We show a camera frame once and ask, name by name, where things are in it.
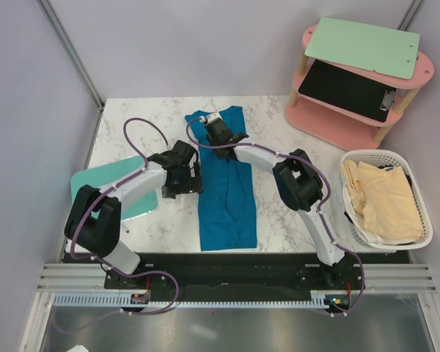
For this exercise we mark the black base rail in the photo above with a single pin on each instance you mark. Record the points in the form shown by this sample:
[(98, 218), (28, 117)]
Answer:
[(247, 276)]

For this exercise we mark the aluminium extrusion rail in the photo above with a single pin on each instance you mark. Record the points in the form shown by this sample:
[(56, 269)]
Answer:
[(379, 278)]

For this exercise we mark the aluminium frame post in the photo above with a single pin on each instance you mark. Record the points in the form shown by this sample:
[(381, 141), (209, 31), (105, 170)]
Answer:
[(409, 15), (64, 39)]

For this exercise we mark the aluminium frame post right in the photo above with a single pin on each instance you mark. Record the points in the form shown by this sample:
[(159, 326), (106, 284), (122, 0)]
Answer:
[(409, 15)]

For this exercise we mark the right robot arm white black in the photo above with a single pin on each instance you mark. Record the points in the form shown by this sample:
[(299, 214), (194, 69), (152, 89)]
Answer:
[(301, 186)]

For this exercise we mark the black clipboard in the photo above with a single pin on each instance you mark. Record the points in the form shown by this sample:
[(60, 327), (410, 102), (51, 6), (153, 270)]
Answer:
[(346, 90)]

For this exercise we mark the teal cutting board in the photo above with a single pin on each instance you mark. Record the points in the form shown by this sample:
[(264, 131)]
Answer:
[(109, 173)]

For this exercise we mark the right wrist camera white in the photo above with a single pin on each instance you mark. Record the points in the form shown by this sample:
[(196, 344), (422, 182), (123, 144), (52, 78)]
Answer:
[(212, 117)]

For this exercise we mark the pink three tier shelf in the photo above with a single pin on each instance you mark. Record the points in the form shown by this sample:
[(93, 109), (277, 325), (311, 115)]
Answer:
[(345, 129)]

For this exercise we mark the aluminium frame post left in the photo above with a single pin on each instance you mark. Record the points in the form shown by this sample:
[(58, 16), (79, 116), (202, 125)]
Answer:
[(64, 39)]

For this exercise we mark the beige t shirt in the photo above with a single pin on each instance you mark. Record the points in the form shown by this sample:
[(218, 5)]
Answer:
[(381, 204)]

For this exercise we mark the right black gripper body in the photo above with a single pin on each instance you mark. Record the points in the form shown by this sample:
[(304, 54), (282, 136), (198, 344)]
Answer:
[(217, 153)]

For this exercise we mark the white paper scrap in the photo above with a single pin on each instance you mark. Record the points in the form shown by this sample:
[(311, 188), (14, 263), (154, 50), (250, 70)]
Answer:
[(78, 348)]

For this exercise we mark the green board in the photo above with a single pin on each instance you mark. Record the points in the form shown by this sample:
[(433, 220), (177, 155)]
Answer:
[(374, 48)]

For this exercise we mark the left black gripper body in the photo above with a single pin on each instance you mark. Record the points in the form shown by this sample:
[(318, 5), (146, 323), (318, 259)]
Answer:
[(185, 184)]

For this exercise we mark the white cable duct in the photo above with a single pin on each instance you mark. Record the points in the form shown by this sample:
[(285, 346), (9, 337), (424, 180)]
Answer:
[(129, 300)]

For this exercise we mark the blue t shirt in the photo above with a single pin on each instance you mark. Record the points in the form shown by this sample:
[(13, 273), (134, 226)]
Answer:
[(226, 208)]

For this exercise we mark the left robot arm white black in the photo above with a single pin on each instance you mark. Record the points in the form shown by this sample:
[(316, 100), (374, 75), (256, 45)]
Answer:
[(95, 218)]

